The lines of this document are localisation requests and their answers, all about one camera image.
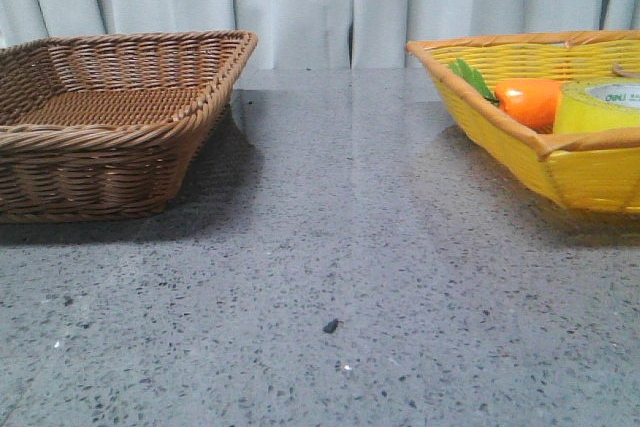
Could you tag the yellow tape roll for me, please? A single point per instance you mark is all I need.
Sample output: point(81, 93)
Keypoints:
point(597, 105)

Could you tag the small black debris piece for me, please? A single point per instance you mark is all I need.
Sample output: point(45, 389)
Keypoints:
point(331, 326)

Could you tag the orange toy carrot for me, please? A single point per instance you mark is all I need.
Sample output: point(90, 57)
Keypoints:
point(532, 102)

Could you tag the brown wicker basket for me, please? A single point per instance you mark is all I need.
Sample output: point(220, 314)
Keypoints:
point(105, 127)

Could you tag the yellow wicker basket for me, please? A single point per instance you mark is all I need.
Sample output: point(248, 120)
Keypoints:
point(581, 171)

